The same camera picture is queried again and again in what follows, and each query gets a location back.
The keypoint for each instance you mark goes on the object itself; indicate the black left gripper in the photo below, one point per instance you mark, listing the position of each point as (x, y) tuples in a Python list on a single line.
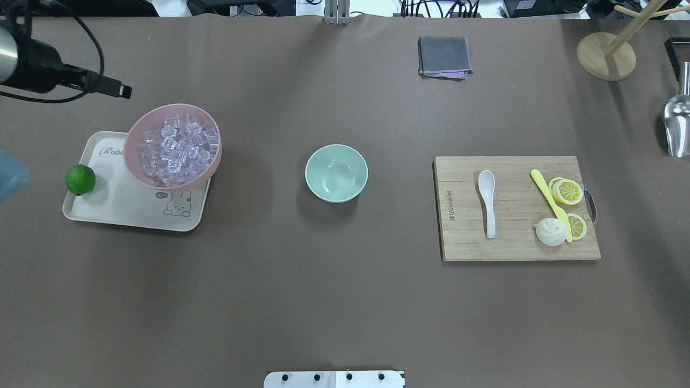
[(39, 66)]

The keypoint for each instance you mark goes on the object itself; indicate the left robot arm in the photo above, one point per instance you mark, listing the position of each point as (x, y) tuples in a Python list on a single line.
[(12, 35)]

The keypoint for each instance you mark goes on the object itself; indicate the pink bowl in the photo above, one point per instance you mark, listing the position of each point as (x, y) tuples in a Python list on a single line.
[(152, 120)]

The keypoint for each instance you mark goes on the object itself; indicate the clear ice cube pile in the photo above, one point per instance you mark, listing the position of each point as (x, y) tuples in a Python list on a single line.
[(179, 150)]

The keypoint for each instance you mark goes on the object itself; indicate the mint green bowl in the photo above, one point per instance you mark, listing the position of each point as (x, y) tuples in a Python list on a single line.
[(336, 173)]

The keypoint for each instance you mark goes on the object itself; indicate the white ceramic spoon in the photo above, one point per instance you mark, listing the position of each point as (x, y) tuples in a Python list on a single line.
[(486, 186)]

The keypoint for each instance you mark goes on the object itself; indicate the metal ice scoop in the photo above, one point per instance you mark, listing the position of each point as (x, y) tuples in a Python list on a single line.
[(676, 117)]

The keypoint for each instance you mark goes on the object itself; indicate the green lime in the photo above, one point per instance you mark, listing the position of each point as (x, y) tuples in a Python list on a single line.
[(80, 179)]

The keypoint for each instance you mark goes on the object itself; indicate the cream rabbit tray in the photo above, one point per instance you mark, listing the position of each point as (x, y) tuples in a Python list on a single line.
[(117, 198)]

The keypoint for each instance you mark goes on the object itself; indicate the grey folded cloth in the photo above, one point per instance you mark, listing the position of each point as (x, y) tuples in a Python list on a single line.
[(444, 57)]

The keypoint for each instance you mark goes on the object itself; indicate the bamboo cutting board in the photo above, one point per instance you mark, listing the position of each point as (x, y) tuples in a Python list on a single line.
[(518, 206)]

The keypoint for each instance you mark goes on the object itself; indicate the white steamed bun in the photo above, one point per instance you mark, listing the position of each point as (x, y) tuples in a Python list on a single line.
[(551, 231)]

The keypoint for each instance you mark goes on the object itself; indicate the upper lemon slices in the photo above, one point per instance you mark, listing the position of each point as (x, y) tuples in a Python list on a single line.
[(565, 191)]

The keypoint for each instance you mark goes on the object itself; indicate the yellow plastic knife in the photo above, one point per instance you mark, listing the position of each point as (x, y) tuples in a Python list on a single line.
[(558, 211)]

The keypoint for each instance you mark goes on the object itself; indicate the lower lemon slice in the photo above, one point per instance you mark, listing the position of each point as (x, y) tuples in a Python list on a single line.
[(578, 226)]

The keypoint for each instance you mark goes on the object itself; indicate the wooden mug tree stand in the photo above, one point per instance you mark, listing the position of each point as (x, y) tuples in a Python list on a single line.
[(609, 56)]

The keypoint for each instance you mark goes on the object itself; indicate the metal frame post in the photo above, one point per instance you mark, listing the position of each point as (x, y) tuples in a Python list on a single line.
[(337, 12)]

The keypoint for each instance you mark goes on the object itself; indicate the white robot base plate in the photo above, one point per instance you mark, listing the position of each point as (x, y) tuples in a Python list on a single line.
[(336, 378)]

